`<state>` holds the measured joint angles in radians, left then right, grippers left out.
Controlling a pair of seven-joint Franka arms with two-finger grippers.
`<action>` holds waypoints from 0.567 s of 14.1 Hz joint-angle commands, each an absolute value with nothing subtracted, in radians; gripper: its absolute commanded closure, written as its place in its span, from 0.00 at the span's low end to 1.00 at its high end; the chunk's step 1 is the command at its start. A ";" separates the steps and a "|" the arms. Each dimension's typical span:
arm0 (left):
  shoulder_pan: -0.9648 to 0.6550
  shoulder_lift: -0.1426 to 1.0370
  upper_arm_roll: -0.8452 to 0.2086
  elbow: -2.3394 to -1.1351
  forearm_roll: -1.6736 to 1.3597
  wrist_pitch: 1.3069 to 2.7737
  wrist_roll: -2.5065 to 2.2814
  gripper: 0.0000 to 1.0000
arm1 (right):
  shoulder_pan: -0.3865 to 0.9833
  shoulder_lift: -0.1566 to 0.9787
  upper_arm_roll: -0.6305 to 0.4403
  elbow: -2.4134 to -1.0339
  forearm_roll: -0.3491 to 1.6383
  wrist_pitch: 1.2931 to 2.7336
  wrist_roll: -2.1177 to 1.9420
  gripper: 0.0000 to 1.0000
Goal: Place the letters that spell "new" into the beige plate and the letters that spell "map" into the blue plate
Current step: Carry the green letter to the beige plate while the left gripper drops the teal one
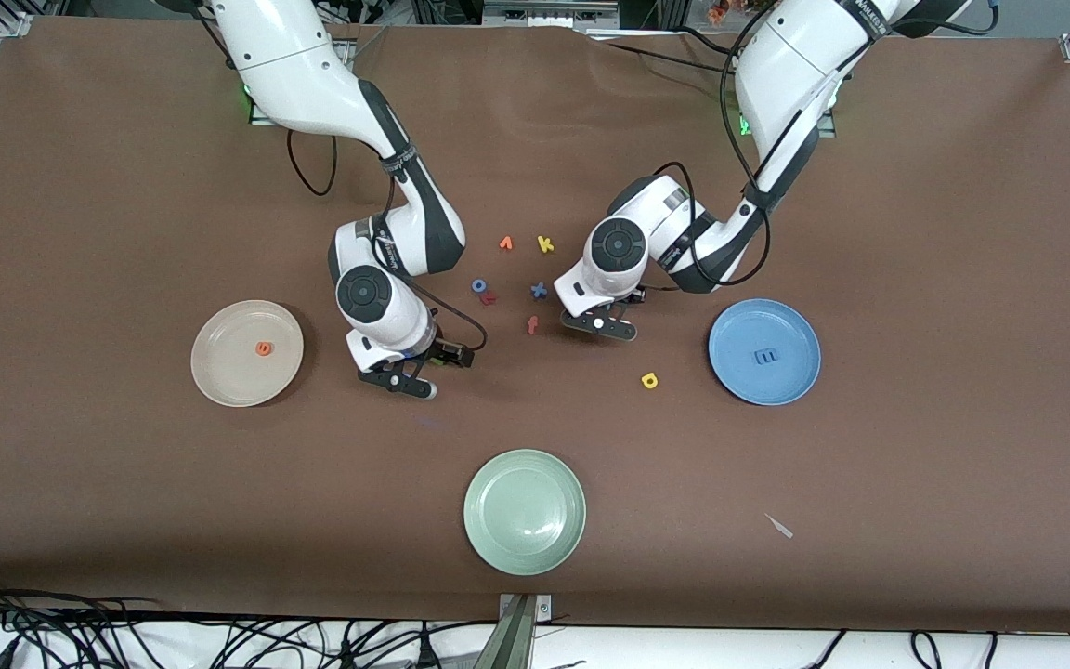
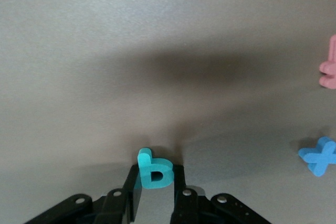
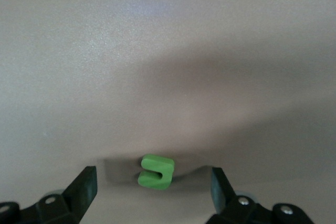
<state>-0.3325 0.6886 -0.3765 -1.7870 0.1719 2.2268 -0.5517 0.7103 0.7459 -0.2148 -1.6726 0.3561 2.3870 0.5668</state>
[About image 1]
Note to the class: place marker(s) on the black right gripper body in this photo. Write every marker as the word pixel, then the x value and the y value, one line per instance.
pixel 443 353

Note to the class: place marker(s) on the blue foam letter m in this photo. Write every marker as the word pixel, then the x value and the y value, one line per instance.
pixel 765 357

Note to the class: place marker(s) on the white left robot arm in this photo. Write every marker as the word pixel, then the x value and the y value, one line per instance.
pixel 795 65

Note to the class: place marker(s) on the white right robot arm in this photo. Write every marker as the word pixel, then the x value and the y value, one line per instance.
pixel 293 65

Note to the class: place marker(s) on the blue plate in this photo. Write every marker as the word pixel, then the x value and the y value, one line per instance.
pixel 790 321

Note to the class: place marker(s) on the pale green plate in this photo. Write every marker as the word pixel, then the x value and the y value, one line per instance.
pixel 524 513

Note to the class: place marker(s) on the beige brown plate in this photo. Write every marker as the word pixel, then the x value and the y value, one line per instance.
pixel 238 372

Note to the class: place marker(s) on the small white tape scrap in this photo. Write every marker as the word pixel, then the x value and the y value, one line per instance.
pixel 779 526

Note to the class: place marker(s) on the grey metal background beam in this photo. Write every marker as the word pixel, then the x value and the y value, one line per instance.
pixel 549 11

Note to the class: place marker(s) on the dried flower bunch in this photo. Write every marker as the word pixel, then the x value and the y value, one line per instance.
pixel 725 9

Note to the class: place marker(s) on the brown table cover sheet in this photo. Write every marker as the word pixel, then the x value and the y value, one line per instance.
pixel 126 186

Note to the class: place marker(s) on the metal table edge bracket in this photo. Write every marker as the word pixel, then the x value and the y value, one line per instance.
pixel 516 641

